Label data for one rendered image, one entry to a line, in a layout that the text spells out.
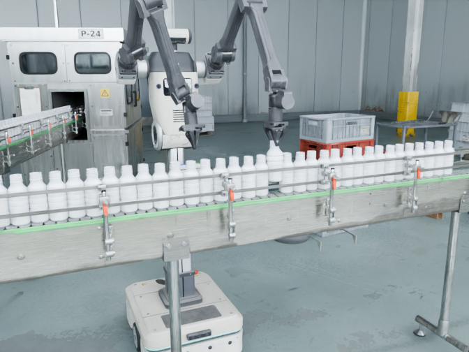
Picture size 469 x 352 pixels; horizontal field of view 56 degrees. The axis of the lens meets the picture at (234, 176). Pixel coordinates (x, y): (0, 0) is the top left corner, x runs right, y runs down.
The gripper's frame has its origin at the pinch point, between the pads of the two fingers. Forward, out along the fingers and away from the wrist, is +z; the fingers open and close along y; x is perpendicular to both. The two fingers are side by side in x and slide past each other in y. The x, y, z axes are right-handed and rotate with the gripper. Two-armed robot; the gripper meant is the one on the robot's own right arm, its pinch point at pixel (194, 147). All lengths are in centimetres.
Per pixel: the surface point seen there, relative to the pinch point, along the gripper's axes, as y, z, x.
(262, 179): 21.1, 18.2, -16.9
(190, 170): -8.8, 12.2, -18.6
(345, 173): 61, 19, -16
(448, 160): 121, 18, -17
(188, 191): -9.8, 19.5, -16.6
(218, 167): 2.7, 11.8, -18.4
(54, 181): -56, 12, -19
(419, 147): 104, 11, -18
